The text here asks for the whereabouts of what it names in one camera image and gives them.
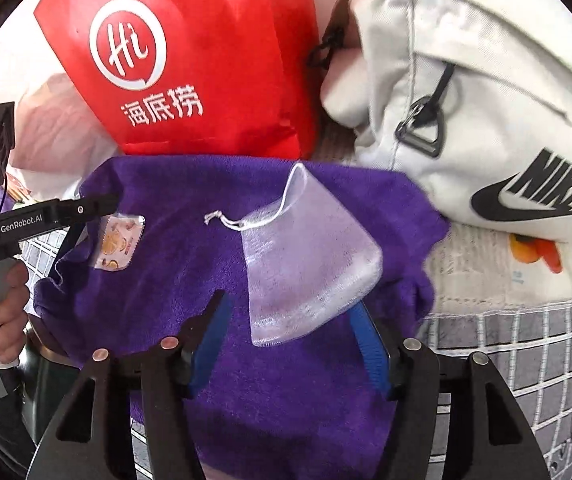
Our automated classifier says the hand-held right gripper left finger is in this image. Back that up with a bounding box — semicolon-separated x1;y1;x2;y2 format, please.
26;289;234;480

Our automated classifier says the red paper bag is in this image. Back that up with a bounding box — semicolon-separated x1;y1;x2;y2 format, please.
33;0;323;159

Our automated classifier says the purple towel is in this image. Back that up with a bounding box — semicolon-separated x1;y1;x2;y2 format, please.
32;155;450;478

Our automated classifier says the grey checked bed sheet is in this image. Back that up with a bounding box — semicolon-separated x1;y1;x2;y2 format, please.
0;120;572;480

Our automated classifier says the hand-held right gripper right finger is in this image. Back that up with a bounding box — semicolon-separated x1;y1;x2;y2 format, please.
348;302;552;480

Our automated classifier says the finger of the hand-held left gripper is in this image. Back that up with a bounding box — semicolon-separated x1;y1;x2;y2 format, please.
58;223;89;274
66;193;119;225

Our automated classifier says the white backpack with black logo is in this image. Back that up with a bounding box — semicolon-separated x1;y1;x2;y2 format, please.
318;0;572;242

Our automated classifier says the sheer mesh drawstring pouch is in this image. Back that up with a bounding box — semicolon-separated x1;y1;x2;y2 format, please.
203;162;384;348

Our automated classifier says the white orange print cloth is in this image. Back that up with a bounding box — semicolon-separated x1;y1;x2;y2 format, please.
423;220;572;313

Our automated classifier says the white plastic bag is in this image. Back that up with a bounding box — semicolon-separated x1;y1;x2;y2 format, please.
0;25;122;203

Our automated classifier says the small orange print sachet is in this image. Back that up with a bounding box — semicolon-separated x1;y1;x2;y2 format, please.
90;213;146;272

